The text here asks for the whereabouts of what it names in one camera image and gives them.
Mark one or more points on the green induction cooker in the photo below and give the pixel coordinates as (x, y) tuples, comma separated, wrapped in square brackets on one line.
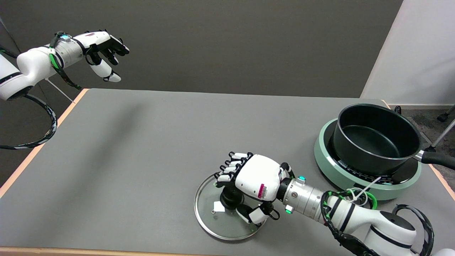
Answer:
[(334, 174)]

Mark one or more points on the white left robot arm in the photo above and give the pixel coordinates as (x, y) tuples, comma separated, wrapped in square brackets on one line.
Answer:
[(32, 64)]

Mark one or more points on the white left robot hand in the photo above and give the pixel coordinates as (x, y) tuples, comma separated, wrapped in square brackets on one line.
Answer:
[(96, 39)]

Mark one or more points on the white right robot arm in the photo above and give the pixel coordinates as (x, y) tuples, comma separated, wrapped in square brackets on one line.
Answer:
[(309, 199)]

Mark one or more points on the metal tripod stand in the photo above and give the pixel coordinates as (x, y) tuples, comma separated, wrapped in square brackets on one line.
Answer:
[(444, 133)]

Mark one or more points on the glass pot lid black knob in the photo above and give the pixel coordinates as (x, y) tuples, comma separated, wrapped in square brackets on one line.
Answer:
[(213, 224)]

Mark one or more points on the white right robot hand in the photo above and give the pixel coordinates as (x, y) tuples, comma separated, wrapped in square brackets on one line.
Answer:
[(257, 174)]

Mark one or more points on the white zip tie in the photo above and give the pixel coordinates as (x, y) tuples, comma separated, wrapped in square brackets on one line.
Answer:
[(60, 91), (369, 185)]

